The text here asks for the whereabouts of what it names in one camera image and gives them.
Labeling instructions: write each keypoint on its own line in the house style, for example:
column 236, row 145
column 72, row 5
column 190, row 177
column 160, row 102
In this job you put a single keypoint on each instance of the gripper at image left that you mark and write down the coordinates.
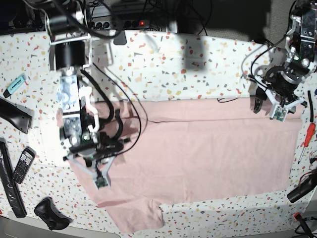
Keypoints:
column 102, row 146

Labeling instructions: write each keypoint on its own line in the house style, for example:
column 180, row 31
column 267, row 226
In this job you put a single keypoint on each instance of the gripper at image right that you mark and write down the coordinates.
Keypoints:
column 278, row 77

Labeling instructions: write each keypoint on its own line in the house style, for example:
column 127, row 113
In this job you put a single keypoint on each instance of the pink T-shirt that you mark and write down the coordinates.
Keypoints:
column 195, row 150

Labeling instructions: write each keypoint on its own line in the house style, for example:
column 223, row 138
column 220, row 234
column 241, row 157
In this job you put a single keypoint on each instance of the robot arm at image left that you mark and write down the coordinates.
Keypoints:
column 90, row 126

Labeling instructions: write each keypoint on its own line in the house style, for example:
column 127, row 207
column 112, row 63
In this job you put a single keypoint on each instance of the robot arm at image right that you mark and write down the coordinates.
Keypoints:
column 300, row 38

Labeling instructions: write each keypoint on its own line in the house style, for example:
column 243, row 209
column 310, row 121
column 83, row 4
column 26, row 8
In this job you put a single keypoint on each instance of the black rubber tube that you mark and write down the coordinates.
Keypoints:
column 311, row 106

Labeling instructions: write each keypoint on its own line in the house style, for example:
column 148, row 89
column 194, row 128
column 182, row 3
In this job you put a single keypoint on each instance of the black game controller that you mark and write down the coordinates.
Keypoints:
column 48, row 213

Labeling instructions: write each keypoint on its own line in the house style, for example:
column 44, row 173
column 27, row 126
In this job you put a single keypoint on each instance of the long black bar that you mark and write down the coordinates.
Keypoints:
column 9, row 184

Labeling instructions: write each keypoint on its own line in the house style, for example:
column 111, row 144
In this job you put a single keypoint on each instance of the light blue highlighter marker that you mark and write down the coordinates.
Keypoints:
column 14, row 85

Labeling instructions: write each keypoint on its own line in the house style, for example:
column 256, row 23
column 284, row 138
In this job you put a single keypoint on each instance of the black table clamp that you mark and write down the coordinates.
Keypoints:
column 120, row 39

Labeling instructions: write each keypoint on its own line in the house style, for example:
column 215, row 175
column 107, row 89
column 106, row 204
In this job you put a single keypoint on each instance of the black power strip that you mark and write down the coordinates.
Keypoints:
column 125, row 24

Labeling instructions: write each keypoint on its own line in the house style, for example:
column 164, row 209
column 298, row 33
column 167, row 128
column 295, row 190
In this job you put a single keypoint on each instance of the red and black plug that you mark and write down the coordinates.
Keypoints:
column 307, row 231

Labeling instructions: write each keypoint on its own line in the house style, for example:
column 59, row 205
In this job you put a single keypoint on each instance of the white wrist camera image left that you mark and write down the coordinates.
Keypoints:
column 97, row 169

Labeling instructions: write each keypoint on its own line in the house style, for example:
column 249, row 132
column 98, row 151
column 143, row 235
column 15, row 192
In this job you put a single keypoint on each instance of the red handled screwdriver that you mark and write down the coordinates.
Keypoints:
column 310, row 132

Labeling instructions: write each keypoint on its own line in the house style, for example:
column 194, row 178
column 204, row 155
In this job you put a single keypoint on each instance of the black cordless phone handset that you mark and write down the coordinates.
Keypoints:
column 25, row 161

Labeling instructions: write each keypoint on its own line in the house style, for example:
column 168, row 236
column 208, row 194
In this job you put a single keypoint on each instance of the black cylinder with red wires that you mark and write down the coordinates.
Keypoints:
column 303, row 189

